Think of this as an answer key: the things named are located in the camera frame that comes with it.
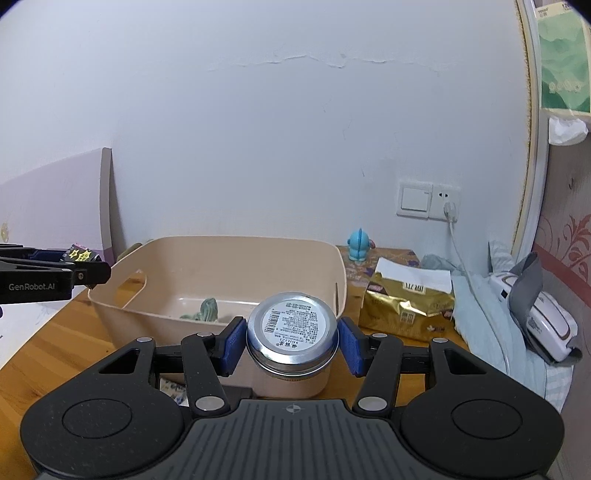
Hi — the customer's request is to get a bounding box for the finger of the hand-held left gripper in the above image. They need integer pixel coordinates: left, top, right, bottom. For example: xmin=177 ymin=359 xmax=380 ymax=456
xmin=0 ymin=244 xmax=66 ymax=262
xmin=0 ymin=260 xmax=112 ymax=289

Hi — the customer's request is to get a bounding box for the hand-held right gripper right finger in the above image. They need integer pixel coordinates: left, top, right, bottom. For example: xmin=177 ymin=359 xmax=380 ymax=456
xmin=337 ymin=318 xmax=494 ymax=418

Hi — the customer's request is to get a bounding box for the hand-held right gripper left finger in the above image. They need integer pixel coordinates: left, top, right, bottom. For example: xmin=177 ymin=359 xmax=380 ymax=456
xmin=90 ymin=316 xmax=247 ymax=418

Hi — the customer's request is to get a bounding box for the small black star-print box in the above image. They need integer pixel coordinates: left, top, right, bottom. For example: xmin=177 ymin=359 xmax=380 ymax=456
xmin=62 ymin=244 xmax=103 ymax=264

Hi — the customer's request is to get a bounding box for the green checked scrunchie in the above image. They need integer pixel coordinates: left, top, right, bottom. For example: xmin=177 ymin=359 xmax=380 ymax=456
xmin=179 ymin=298 xmax=221 ymax=322

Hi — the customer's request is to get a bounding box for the round metal tin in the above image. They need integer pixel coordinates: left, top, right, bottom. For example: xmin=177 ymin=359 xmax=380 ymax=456
xmin=246 ymin=292 xmax=341 ymax=380

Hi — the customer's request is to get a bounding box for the beige plastic storage bin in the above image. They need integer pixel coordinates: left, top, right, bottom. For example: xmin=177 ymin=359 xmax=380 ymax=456
xmin=88 ymin=236 xmax=349 ymax=398

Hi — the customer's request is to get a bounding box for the purple board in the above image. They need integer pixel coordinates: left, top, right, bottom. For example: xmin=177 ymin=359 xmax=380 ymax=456
xmin=0 ymin=148 xmax=124 ymax=261

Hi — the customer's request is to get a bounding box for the gold tissue packet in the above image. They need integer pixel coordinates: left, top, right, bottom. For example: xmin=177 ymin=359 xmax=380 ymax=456
xmin=359 ymin=257 xmax=457 ymax=343

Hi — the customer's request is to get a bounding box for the blue figurine toy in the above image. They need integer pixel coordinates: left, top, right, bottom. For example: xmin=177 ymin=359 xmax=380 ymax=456
xmin=347 ymin=227 xmax=376 ymax=262

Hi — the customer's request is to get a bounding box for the light blue blanket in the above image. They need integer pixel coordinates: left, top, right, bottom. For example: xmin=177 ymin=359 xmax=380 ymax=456
xmin=422 ymin=240 xmax=578 ymax=414

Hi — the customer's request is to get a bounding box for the green hanging tissue box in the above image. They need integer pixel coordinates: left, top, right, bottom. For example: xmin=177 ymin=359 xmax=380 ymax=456
xmin=533 ymin=0 xmax=591 ymax=145

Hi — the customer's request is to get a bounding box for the white wall switch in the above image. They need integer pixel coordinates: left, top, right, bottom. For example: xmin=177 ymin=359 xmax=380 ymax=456
xmin=396 ymin=181 xmax=435 ymax=219

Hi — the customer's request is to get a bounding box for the white plug with cable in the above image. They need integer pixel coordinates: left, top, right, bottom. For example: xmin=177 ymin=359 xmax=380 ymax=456
xmin=443 ymin=200 xmax=513 ymax=370

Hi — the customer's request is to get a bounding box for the white wall socket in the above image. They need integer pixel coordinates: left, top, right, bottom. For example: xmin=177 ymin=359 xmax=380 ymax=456
xmin=429 ymin=184 xmax=461 ymax=222

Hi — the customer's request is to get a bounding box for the white device with grey strap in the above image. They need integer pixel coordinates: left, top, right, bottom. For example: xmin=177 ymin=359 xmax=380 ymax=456
xmin=488 ymin=253 xmax=583 ymax=365

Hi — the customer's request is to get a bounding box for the cream white frame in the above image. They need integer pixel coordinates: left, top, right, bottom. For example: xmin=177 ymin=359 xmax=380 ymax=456
xmin=512 ymin=0 xmax=550 ymax=257

